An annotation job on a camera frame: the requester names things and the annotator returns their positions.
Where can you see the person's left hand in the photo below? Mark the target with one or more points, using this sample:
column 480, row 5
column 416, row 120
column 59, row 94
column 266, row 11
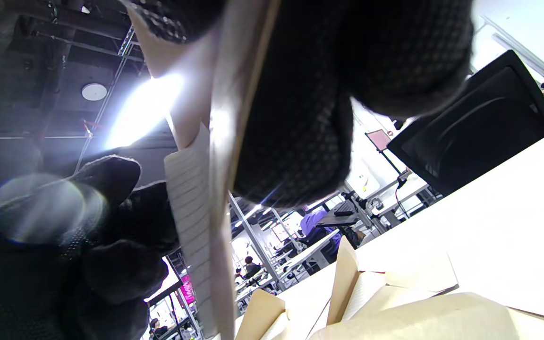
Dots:
column 111, row 274

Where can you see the person's right hand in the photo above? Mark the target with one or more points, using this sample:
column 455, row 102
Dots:
column 300, row 118

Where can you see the brown paper envelope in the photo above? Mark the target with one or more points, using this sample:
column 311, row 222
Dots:
column 260, row 314
column 347, row 269
column 225, row 141
column 442, row 316

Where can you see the monitor with pink screen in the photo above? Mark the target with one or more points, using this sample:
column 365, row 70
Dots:
column 188, row 289

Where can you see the monitor with red screen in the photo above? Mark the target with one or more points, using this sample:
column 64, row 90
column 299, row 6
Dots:
column 378, row 140

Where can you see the long ceiling light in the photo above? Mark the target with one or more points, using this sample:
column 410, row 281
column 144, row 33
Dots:
column 144, row 111

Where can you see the black mesh office chair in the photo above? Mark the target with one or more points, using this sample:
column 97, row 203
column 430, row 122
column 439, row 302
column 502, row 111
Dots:
column 480, row 137

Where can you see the round ceiling fixture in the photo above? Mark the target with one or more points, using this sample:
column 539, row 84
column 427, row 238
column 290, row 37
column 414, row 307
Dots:
column 94, row 91

